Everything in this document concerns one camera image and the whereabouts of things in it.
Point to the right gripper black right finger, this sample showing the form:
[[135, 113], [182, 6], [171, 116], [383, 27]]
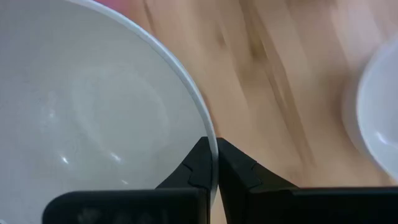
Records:
[[264, 205]]

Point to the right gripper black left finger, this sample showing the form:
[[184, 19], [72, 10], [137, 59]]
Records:
[[186, 205]]

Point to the white ceramic bowl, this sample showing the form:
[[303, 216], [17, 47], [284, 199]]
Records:
[[93, 93]]

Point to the lavender bowl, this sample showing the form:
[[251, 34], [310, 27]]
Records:
[[382, 109]]

